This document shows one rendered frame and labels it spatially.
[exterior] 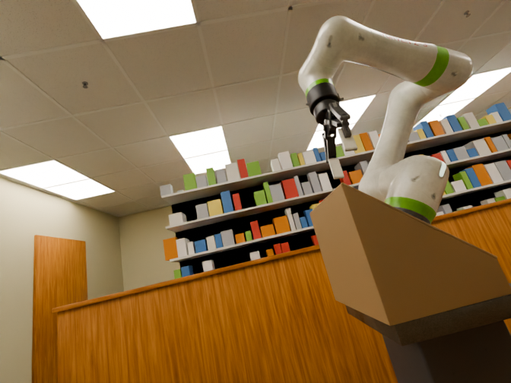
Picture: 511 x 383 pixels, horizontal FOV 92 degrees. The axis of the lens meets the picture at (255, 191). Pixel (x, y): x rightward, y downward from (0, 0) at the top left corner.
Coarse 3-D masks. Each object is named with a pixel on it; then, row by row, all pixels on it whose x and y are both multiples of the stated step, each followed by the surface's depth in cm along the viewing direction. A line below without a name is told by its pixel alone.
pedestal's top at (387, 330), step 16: (480, 304) 50; (496, 304) 49; (368, 320) 62; (416, 320) 49; (432, 320) 49; (448, 320) 49; (464, 320) 49; (480, 320) 49; (496, 320) 49; (400, 336) 48; (416, 336) 48; (432, 336) 48
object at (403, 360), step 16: (384, 336) 70; (448, 336) 53; (464, 336) 53; (480, 336) 53; (496, 336) 53; (400, 352) 62; (416, 352) 55; (432, 352) 53; (448, 352) 53; (464, 352) 53; (480, 352) 52; (496, 352) 52; (400, 368) 64; (416, 368) 56; (432, 368) 52; (448, 368) 52; (464, 368) 52; (480, 368) 52; (496, 368) 52
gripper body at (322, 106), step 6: (324, 102) 73; (330, 102) 72; (336, 102) 74; (318, 108) 74; (324, 108) 72; (318, 114) 73; (324, 114) 73; (330, 114) 70; (318, 120) 75; (330, 126) 71; (330, 132) 73
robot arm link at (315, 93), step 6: (318, 84) 75; (324, 84) 75; (330, 84) 75; (312, 90) 76; (318, 90) 74; (324, 90) 73; (330, 90) 73; (306, 96) 79; (312, 96) 75; (318, 96) 74; (324, 96) 73; (330, 96) 73; (336, 96) 74; (312, 102) 75; (318, 102) 75; (312, 108) 76; (312, 114) 79
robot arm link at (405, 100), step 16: (400, 96) 94; (416, 96) 90; (400, 112) 92; (416, 112) 93; (384, 128) 94; (400, 128) 90; (384, 144) 90; (400, 144) 88; (384, 160) 87; (400, 160) 87; (368, 176) 87; (368, 192) 85
